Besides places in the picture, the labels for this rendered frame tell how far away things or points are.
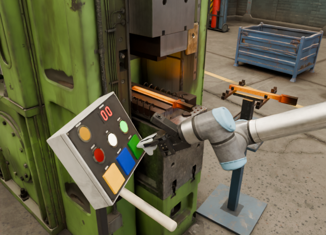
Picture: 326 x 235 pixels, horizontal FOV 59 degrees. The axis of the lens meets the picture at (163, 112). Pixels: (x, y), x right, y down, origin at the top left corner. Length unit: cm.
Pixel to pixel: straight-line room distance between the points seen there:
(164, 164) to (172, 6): 78
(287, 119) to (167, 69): 96
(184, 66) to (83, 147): 99
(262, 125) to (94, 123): 59
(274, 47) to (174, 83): 362
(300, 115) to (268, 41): 429
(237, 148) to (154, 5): 67
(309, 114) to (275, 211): 150
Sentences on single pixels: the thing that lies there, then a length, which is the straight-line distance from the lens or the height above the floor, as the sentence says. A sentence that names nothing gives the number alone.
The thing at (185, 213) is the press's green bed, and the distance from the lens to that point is 207.
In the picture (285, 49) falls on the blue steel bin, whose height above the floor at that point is 48.
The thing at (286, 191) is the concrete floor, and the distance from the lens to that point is 268.
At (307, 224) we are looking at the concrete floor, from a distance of 246.
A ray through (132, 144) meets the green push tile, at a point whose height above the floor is 103.
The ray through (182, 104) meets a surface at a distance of 149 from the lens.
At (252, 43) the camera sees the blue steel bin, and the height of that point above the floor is 47.
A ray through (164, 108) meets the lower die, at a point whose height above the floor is 99.
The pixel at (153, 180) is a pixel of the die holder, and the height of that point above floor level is 54.
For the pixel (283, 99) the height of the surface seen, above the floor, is 97.
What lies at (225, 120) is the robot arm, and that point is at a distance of 96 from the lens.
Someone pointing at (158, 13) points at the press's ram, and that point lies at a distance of 130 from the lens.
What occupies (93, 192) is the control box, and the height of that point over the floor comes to 100.
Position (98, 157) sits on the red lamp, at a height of 109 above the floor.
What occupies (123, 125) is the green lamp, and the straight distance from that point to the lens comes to 112.
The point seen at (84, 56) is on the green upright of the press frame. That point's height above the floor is 131.
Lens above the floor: 163
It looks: 26 degrees down
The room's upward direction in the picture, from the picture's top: 1 degrees clockwise
